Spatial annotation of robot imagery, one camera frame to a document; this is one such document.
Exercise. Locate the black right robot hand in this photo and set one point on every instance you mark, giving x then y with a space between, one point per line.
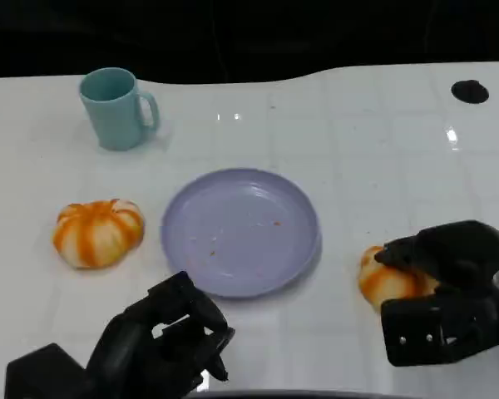
453 253

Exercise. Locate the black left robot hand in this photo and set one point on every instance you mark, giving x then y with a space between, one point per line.
129 353

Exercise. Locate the black table grommet hole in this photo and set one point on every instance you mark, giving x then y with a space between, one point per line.
470 91

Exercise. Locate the lilac plate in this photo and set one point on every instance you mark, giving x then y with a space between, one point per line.
241 232

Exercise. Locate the pale green mug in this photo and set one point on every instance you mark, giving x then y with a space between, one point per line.
112 112

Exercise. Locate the black backdrop cloth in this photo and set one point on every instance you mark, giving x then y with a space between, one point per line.
249 33

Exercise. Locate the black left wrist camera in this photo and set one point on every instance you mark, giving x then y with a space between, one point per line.
45 374

